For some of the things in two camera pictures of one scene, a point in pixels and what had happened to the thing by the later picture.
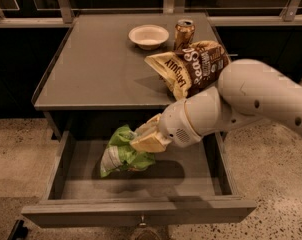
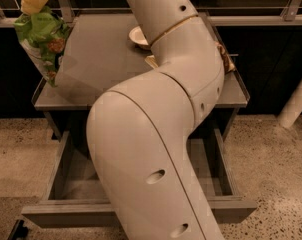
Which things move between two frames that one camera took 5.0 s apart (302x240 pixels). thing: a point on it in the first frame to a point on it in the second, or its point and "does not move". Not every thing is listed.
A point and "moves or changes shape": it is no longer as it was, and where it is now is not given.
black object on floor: [19, 232] does not move
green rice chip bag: [120, 154] moves or changes shape
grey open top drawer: [189, 186] does not move
